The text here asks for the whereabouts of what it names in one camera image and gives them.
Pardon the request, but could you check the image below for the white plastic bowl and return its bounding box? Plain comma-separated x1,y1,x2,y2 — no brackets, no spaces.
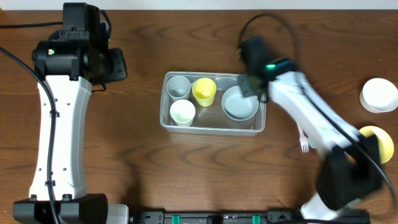
359,78,397,113

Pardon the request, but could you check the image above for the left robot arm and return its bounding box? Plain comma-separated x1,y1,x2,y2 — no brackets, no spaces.
13,2,129,223

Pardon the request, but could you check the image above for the grey plastic cup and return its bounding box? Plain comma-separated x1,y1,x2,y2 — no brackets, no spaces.
167,75,191,101

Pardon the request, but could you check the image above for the clear plastic container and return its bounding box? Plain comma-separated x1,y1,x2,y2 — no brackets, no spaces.
160,72,266,136

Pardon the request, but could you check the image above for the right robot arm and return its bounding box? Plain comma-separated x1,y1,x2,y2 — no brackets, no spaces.
238,37,387,222

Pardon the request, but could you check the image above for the pink plastic fork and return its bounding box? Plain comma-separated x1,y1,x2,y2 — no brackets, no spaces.
297,124,309,153

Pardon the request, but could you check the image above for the white plastic cup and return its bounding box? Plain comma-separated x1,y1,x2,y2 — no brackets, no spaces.
170,100,196,127

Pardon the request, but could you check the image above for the yellow plastic bowl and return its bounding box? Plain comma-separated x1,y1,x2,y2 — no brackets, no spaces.
359,126,394,164

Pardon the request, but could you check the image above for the yellow plastic cup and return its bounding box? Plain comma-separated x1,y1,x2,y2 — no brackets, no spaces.
192,78,216,107

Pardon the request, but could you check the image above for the grey plastic bowl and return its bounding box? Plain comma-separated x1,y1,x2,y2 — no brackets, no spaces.
221,86,259,121

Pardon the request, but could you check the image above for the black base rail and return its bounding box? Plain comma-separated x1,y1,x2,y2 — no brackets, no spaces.
127,210,371,224

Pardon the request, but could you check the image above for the mint green plastic spoon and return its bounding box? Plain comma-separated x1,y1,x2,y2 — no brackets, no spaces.
308,138,317,149

